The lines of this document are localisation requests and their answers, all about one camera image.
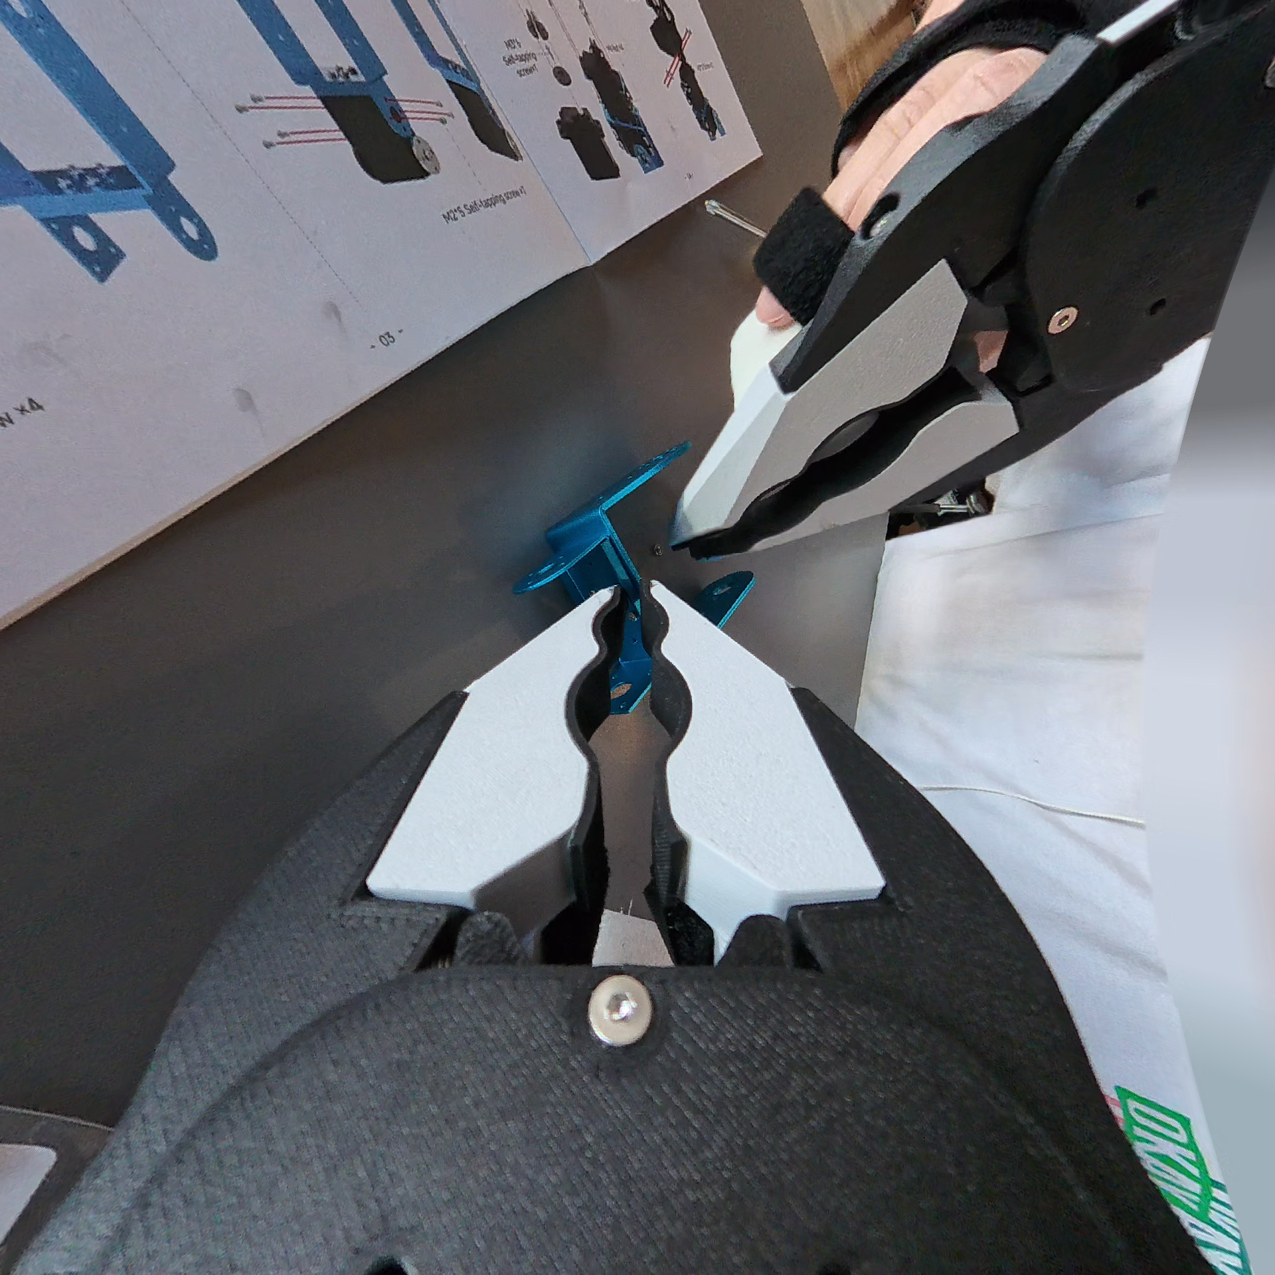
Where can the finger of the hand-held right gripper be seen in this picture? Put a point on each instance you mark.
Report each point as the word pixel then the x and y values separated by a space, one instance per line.
pixel 856 369
pixel 936 439

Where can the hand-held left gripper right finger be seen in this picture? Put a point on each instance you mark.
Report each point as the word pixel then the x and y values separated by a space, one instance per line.
pixel 757 786

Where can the person's right hand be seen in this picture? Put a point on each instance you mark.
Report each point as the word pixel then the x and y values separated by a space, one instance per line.
pixel 936 109

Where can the dark grey object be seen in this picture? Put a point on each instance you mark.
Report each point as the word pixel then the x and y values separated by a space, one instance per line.
pixel 19 1185

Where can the dark grey desk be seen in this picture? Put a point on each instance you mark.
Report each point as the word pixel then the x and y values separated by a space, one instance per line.
pixel 299 646

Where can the paper assembly manual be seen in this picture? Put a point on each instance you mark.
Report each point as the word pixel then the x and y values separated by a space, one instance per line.
pixel 198 319

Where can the person's white shirt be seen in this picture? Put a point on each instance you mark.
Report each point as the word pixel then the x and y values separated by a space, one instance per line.
pixel 995 697

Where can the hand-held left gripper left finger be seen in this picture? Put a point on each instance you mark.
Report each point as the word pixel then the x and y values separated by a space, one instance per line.
pixel 487 786

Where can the blue metal bracket assembly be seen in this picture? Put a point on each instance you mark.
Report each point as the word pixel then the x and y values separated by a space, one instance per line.
pixel 582 537

